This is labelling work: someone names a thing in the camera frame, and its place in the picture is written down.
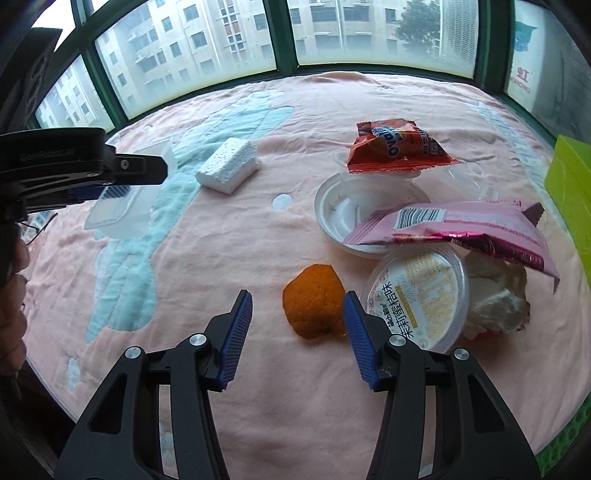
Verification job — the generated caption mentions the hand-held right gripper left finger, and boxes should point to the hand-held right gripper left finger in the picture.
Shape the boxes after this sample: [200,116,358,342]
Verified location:
[55,289,254,480]

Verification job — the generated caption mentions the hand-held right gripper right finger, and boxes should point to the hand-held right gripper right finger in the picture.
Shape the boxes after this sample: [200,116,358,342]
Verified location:
[342,291,541,480]

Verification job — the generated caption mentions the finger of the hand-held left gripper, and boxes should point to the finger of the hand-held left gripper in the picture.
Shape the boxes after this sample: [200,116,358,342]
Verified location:
[21,181,136,217]
[104,144,168,185]

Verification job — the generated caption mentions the clear square plastic tray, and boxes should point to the clear square plastic tray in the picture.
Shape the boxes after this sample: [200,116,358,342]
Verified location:
[84,140,179,241]

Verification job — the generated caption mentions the orange peel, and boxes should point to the orange peel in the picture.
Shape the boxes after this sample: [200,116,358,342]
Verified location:
[283,264,347,341]

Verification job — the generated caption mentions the paper wrapper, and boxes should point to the paper wrapper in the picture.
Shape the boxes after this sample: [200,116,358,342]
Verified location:
[462,251,531,340]

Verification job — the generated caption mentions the pink snack wrapper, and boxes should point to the pink snack wrapper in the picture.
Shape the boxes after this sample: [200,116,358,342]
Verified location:
[342,199,561,294]

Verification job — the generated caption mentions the clear plastic cup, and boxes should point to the clear plastic cup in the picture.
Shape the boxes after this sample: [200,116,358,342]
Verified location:
[335,150,497,202]

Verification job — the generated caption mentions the red snack wrapper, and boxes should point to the red snack wrapper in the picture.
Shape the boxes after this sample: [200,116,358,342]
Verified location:
[346,119,464,175]

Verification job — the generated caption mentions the green mesh plastic basket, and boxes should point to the green mesh plastic basket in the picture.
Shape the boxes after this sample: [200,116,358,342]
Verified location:
[538,406,583,480]

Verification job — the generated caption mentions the person's left hand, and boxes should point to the person's left hand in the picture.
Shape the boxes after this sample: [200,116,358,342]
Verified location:
[0,239,29,384]

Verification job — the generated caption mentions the clear round labelled container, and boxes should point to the clear round labelled container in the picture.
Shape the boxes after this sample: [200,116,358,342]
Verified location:
[360,244,470,355]

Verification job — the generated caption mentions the white foam block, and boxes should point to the white foam block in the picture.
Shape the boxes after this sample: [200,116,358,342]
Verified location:
[195,137,260,195]

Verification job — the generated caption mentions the pink printed blanket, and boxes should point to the pink printed blanket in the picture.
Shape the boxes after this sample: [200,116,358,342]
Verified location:
[21,71,583,480]

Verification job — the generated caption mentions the lime green box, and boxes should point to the lime green box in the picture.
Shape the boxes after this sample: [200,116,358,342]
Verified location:
[544,135,591,232]

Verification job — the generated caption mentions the green window frame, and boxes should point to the green window frame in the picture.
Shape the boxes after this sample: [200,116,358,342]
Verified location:
[28,0,557,139]

